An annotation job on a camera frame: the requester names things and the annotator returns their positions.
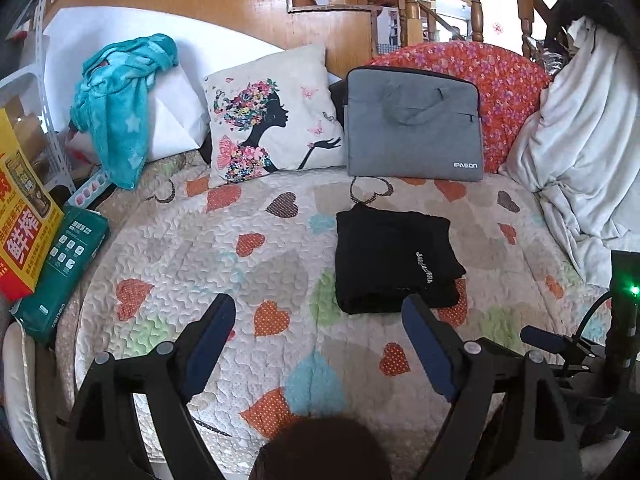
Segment black pants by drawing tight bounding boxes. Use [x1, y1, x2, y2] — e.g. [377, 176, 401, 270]
[335, 203, 468, 316]

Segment red floral cushion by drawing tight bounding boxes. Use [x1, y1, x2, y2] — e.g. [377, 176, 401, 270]
[367, 41, 553, 173]

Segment cream cushion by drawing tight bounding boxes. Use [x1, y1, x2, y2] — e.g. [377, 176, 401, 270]
[0, 320, 51, 480]

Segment black garment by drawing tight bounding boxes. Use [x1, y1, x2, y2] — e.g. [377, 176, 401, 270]
[545, 0, 640, 48]

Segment tray with pink dots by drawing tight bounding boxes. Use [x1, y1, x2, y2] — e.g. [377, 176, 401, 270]
[65, 170, 111, 210]

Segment white pillow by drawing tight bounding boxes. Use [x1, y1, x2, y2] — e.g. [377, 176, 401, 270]
[42, 6, 286, 163]

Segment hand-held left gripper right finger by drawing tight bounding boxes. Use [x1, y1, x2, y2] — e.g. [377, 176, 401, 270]
[402, 294, 583, 480]

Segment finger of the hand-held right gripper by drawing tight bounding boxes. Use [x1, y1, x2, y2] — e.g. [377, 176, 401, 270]
[520, 326, 605, 362]

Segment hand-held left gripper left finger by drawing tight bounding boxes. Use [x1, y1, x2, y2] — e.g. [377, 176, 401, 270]
[65, 292, 237, 480]

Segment dark cloth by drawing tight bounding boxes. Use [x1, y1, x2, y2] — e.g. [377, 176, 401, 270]
[327, 79, 349, 126]

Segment teal star blanket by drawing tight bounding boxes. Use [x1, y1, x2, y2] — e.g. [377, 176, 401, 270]
[70, 33, 180, 190]

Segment wooden staircase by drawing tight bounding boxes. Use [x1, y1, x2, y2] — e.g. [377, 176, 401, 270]
[50, 0, 566, 81]

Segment person's dark red clothing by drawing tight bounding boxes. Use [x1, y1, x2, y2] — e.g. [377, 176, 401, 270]
[249, 417, 396, 480]

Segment yellow and red box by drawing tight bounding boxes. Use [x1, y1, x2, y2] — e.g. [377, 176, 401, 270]
[0, 107, 66, 303]

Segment green packet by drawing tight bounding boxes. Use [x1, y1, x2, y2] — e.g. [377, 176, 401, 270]
[10, 205, 111, 346]

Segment grey laptop bag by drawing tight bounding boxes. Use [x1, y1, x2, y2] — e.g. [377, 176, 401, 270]
[344, 66, 486, 182]

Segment white cloth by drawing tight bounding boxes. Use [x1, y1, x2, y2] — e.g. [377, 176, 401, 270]
[500, 17, 640, 286]

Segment printed throw pillow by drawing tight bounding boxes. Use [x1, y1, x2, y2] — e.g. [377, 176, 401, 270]
[202, 43, 348, 188]

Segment heart patterned quilt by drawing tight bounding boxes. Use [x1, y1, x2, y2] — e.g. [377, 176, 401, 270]
[55, 152, 621, 480]

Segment black cable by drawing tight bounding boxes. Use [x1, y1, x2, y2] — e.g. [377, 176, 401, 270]
[575, 292, 614, 346]

